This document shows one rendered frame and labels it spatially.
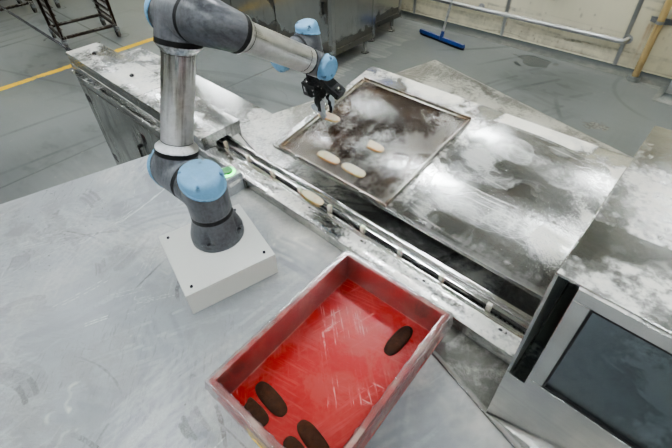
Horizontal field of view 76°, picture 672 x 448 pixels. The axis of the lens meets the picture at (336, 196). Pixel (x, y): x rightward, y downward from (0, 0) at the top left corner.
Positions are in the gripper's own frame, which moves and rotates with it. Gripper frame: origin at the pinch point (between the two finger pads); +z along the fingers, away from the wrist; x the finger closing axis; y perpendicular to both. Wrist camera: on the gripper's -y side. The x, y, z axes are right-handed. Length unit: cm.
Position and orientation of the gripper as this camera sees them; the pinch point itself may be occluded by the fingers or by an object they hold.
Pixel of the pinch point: (328, 113)
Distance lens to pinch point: 162.8
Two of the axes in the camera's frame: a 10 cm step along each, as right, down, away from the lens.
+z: 1.5, 6.6, 7.4
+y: -7.8, -3.9, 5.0
